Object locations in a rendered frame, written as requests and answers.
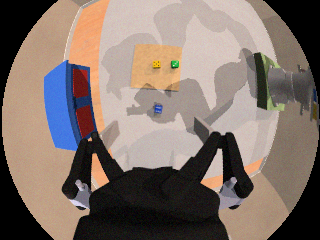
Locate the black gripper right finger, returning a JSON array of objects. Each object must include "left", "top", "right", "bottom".
[{"left": 161, "top": 117, "right": 254, "bottom": 210}]

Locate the blue die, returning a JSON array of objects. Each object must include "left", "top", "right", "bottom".
[{"left": 154, "top": 105, "right": 162, "bottom": 113}]

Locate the tan square mat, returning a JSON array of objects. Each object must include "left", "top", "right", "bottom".
[{"left": 131, "top": 44, "right": 182, "bottom": 91}]

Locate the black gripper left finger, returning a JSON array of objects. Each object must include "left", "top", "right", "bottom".
[{"left": 62, "top": 120, "right": 139, "bottom": 210}]

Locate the green die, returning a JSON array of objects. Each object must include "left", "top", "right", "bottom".
[{"left": 171, "top": 61, "right": 179, "bottom": 68}]

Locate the yellow die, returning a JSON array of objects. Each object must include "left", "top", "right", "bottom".
[{"left": 153, "top": 61, "right": 160, "bottom": 69}]

